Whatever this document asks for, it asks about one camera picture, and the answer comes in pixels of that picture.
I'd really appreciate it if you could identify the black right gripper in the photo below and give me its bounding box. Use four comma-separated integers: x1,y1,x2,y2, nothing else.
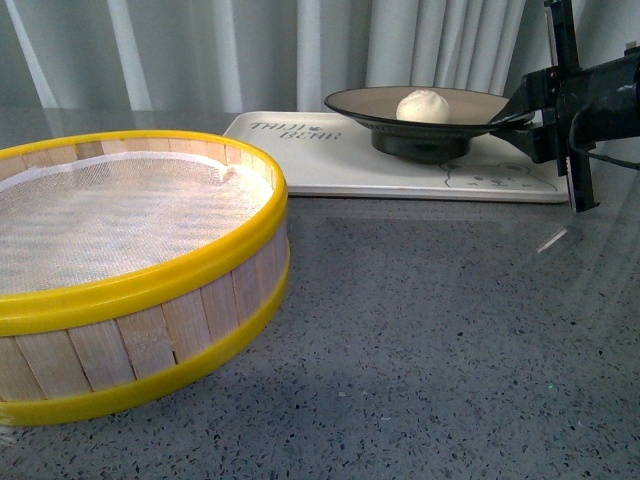
489,1,639,212

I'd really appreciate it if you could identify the white steamed bun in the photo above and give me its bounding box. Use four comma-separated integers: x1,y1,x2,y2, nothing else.
396,90,450,124

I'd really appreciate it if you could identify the beige plate with black rim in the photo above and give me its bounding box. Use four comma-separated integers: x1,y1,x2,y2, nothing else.
325,86,534,163

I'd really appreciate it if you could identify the white bear print tray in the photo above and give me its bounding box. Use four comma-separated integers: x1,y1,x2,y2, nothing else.
225,111,568,203

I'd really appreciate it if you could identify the yellow rimmed bamboo steamer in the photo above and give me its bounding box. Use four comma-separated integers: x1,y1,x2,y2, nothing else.
1,130,290,426

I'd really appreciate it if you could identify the white mesh steamer cloth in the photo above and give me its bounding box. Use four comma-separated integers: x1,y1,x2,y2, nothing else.
1,151,274,294

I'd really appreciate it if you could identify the grey pleated curtain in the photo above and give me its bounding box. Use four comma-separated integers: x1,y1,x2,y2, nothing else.
0,0,640,114

